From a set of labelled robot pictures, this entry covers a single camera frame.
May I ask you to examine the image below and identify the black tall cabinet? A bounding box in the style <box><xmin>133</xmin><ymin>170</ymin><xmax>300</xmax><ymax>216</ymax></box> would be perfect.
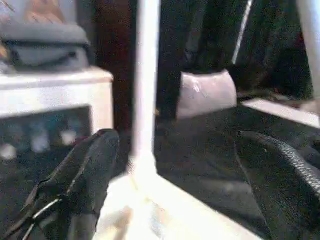
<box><xmin>92</xmin><ymin>0</ymin><xmax>168</xmax><ymax>133</ymax></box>

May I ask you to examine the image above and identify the pink plush toy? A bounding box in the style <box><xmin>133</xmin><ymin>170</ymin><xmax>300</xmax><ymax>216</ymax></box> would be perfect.
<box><xmin>24</xmin><ymin>0</ymin><xmax>68</xmax><ymax>24</ymax></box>

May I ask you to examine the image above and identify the light grey cushion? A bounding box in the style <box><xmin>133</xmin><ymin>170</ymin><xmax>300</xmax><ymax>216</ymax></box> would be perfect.
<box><xmin>175</xmin><ymin>69</ymin><xmax>239</xmax><ymax>121</ymax></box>

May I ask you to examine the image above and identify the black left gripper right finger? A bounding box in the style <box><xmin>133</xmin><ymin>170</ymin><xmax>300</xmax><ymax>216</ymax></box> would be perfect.
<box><xmin>234</xmin><ymin>130</ymin><xmax>320</xmax><ymax>240</ymax></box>

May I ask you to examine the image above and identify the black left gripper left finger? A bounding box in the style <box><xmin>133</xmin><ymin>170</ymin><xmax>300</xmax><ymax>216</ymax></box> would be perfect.
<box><xmin>0</xmin><ymin>128</ymin><xmax>121</xmax><ymax>240</ymax></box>

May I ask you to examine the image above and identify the grey curtain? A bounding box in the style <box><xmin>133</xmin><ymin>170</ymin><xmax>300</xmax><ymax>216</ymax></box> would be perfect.
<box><xmin>160</xmin><ymin>0</ymin><xmax>313</xmax><ymax>101</ymax></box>

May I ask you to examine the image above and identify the white flat sheet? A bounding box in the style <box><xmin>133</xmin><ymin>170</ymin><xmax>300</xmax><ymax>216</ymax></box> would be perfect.
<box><xmin>241</xmin><ymin>98</ymin><xmax>320</xmax><ymax>129</ymax></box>

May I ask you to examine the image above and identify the black table mat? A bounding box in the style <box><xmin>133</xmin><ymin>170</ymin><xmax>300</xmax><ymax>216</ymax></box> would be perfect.
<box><xmin>0</xmin><ymin>102</ymin><xmax>320</xmax><ymax>240</ymax></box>

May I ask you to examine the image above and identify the grey carry case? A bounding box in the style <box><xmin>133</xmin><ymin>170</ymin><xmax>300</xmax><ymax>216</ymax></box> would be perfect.
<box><xmin>0</xmin><ymin>21</ymin><xmax>95</xmax><ymax>72</ymax></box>

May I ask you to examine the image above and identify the white plastic table leg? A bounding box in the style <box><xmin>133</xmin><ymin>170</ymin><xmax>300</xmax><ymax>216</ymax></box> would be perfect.
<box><xmin>296</xmin><ymin>0</ymin><xmax>320</xmax><ymax>103</ymax></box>
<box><xmin>128</xmin><ymin>0</ymin><xmax>162</xmax><ymax>177</ymax></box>

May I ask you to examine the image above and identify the white plastic table top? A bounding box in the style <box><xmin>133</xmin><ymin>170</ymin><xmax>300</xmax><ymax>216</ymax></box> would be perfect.
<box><xmin>92</xmin><ymin>167</ymin><xmax>263</xmax><ymax>240</ymax></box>

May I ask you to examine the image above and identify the white glass-door cabinet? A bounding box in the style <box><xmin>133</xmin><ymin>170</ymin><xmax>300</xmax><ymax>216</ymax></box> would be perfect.
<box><xmin>0</xmin><ymin>66</ymin><xmax>115</xmax><ymax>168</ymax></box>

